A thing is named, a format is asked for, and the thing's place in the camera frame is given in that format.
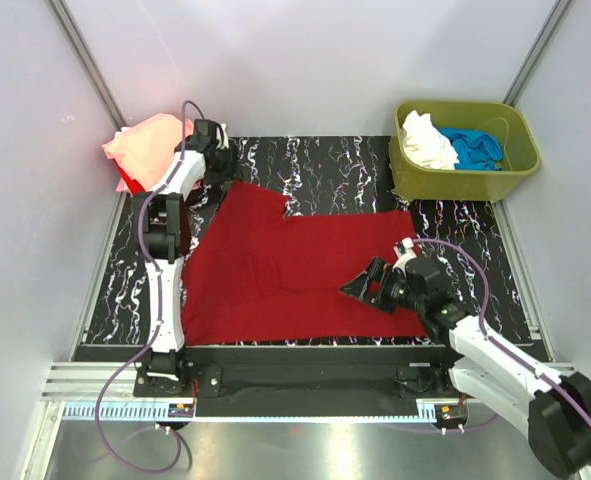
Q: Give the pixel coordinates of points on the crumpled blue t-shirt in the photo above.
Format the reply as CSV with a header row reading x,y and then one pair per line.
x,y
476,150

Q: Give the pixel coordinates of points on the dark red t-shirt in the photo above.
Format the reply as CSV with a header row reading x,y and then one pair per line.
x,y
259,274

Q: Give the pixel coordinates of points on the folded pink t-shirt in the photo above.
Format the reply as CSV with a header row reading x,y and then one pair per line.
x,y
121,186

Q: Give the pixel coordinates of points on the folded red t-shirt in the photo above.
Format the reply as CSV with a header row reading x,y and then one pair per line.
x,y
128,185

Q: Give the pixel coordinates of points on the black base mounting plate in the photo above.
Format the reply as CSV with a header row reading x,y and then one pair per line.
x,y
300,382

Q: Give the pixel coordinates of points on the aluminium frame post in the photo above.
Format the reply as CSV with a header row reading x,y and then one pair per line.
x,y
82,52
537,51

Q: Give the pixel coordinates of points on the crumpled white t-shirt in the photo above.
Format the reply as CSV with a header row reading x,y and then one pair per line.
x,y
424,145

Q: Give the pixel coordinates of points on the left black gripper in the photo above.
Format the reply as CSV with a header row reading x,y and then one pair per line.
x,y
228,174

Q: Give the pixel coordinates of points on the folded peach t-shirt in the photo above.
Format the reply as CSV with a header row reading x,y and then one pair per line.
x,y
145,150

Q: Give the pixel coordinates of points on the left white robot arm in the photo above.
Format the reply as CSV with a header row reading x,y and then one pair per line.
x,y
164,236

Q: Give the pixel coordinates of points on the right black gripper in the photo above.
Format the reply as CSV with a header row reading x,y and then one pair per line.
x,y
359,286

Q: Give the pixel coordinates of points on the right aluminium frame post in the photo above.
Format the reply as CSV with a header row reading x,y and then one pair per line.
x,y
537,51

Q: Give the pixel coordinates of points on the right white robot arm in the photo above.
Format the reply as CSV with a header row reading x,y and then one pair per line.
x,y
552,410

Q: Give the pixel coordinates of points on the left aluminium frame post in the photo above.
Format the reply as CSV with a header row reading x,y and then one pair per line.
x,y
82,52

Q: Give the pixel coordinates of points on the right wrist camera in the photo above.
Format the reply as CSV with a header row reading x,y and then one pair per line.
x,y
405,252

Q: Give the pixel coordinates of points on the olive green plastic bin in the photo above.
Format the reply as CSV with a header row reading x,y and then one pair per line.
x,y
520,156

